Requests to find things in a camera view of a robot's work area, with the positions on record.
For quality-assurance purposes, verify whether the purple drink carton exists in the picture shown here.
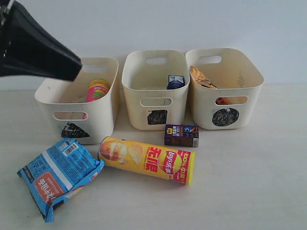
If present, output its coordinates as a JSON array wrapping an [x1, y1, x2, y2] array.
[[164, 125, 199, 147]]

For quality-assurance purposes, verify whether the cream bin circle mark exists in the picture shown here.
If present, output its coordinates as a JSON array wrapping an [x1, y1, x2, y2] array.
[[185, 48, 264, 130]]

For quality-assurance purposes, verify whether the cream bin triangle mark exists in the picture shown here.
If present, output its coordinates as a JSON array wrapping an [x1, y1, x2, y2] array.
[[35, 57, 120, 144]]

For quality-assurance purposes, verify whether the pink Lays chips can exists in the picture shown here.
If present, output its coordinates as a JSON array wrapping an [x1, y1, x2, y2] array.
[[85, 80, 111, 103]]

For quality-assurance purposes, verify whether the yellow Lays chips can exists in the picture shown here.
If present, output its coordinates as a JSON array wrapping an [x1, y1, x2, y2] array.
[[98, 137, 195, 185]]

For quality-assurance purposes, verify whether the blue white milk carton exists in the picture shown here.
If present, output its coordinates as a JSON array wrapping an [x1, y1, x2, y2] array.
[[167, 75, 185, 90]]

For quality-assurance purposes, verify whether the blue noodle packet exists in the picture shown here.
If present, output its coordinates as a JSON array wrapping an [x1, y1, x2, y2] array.
[[17, 138, 105, 222]]

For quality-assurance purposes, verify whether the cream bin square mark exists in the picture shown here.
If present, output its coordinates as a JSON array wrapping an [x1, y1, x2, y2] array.
[[121, 50, 190, 130]]

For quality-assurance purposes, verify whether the orange black noodle packet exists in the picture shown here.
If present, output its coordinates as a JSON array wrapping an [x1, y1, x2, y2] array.
[[189, 66, 233, 105]]

